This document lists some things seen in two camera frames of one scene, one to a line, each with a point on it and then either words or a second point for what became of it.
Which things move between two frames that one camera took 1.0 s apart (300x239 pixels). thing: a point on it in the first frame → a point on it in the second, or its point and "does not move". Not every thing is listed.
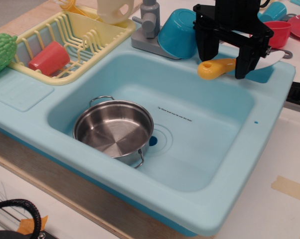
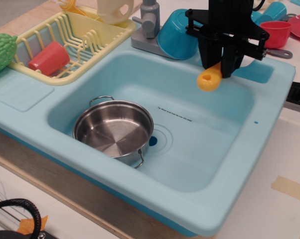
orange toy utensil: (69, 5) does not move
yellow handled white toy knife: (212, 69) → (210, 79)
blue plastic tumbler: (273, 11) does not move
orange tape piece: (26, 225) does not move
